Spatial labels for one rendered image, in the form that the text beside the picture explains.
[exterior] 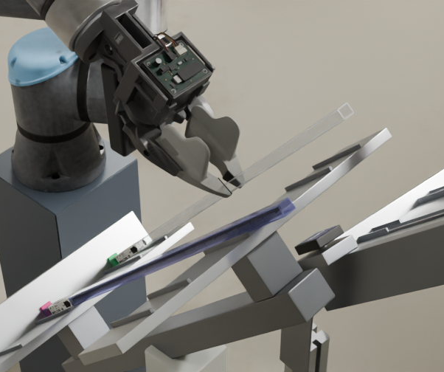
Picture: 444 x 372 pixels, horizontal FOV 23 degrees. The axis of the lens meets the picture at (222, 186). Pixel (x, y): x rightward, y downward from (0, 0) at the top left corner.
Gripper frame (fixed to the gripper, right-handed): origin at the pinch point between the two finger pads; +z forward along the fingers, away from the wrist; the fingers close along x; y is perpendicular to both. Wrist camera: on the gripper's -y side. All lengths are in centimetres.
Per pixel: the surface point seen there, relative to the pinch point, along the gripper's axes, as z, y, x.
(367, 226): 11.9, -19.4, 25.6
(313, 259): 10.9, -13.2, 11.4
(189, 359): 10.7, -8.0, -11.7
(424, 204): 14.6, -17.4, 33.4
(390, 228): 14.1, -15.9, 25.2
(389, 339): 30, -92, 68
